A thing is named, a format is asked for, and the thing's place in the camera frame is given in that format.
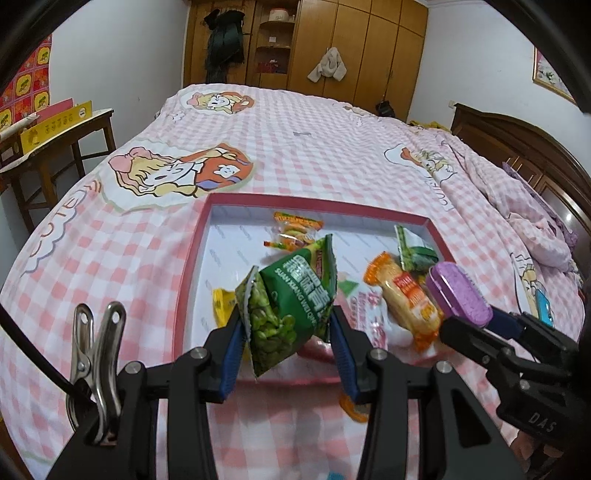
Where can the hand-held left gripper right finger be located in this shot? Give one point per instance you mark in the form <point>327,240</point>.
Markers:
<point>344,362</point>

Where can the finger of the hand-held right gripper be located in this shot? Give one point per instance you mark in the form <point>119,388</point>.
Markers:
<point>508,322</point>
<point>471,339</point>

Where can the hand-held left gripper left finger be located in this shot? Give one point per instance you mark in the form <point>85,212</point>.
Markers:
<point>233,353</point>

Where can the yellow snack packet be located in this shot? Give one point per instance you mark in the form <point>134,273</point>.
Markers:
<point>224,307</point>

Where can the purple plastic snack case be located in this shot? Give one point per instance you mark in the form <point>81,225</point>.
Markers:
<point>459,293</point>

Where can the large green pea packet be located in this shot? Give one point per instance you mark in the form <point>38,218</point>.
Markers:
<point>286,304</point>

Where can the red cardboard box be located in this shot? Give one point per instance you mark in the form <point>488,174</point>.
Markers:
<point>191,277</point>

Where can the small green pea packet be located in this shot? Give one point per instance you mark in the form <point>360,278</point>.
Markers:
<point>413,251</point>

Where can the clear jelly packet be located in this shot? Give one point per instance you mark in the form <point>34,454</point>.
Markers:
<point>295,230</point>

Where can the small orange wrapped snack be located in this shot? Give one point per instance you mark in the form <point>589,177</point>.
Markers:
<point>354,408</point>

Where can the white pink-print snack packet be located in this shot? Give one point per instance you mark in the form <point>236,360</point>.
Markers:
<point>374,318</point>

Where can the orange cracker packet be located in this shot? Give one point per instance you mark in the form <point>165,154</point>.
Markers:
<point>406,295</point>

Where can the pink checkered quilt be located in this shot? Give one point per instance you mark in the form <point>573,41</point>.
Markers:
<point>512,207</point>

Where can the metal spring clip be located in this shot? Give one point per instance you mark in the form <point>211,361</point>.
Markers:
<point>97,369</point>

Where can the wooden headboard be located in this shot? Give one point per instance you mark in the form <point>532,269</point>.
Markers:
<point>517,138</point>

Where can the pink checkered printed bedsheet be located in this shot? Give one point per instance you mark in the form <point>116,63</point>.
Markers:
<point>323,152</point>

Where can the small black bag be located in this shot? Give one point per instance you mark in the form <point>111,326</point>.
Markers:
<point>384,109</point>

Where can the wooden side table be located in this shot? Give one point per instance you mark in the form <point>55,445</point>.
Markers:
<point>51,147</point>

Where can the yellow cardboard box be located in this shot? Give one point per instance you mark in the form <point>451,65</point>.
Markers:
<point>55,127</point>

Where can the beige hanging towel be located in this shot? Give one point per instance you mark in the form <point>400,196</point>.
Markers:
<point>328,64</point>

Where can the wooden wardrobe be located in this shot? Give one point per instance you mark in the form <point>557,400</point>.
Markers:
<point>369,55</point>

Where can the dark hanging clothes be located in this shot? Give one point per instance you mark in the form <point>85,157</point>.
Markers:
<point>224,44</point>

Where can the framed wall picture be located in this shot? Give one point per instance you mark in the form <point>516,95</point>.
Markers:
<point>551,74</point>

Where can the red wall poster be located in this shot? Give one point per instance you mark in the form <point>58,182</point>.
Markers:
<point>25,87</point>

